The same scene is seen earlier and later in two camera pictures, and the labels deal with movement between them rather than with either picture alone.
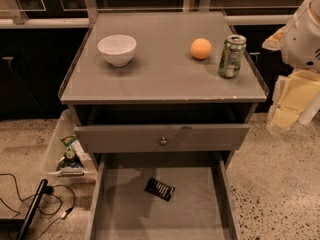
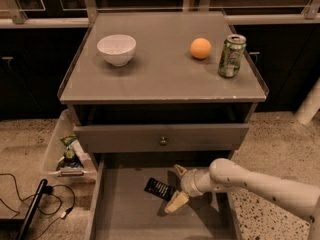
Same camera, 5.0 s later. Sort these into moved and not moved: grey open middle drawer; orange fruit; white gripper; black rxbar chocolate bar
Moved: white gripper
Not moved: orange fruit; grey open middle drawer; black rxbar chocolate bar
